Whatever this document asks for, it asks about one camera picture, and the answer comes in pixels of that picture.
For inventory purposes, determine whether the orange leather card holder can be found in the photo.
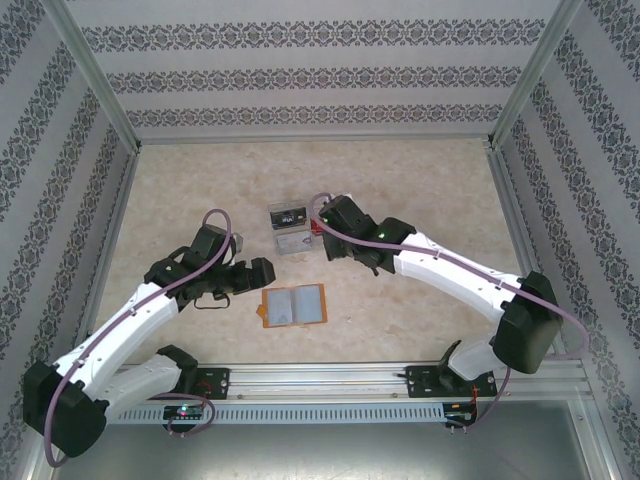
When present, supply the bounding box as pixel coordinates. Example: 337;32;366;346
255;282;328;330

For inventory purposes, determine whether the clear acrylic card stand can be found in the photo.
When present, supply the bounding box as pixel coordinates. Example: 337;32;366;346
267;199;324;258

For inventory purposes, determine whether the dark VIP card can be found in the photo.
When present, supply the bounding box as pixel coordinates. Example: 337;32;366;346
269;212;307;230

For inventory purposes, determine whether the white VIP card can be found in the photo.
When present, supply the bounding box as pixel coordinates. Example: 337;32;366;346
274;235;312;256

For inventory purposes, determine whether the grey VIP card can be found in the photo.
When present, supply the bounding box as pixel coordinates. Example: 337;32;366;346
268;292;296;324

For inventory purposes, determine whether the small circuit board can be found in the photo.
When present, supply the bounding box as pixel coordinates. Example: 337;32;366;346
162;403;207;422
443;402;480;427

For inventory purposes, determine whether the grey metal sheet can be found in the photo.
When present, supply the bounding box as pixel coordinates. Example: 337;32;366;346
47;417;609;480

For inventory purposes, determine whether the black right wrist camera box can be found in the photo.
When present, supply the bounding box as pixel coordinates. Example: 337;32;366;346
321;232;357;262

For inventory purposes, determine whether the black left camera cable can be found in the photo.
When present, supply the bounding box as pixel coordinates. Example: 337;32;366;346
192;293;231;310

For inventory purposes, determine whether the aluminium frame side rail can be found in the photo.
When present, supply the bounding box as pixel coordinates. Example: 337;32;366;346
74;147;144;359
487;147;569;361

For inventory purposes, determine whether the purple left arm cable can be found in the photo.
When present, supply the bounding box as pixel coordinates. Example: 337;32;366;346
44;208;236;469

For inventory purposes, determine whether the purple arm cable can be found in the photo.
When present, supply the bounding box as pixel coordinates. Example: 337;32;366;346
308;192;591;431
44;208;236;469

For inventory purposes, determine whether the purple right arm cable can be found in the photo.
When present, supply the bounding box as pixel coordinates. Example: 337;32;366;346
308;192;591;431

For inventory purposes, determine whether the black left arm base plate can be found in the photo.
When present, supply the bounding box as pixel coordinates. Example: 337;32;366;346
194;367;232;401

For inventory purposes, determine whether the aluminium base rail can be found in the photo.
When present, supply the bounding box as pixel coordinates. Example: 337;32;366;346
114;360;591;402

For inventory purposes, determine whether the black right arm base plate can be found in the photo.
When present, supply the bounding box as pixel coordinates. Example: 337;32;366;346
405;364;497;400

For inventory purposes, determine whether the slotted grey cable duct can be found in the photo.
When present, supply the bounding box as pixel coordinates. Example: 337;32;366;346
107;402;447;424

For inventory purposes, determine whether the aluminium frame post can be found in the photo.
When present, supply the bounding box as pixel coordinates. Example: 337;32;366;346
42;0;144;151
487;0;586;149

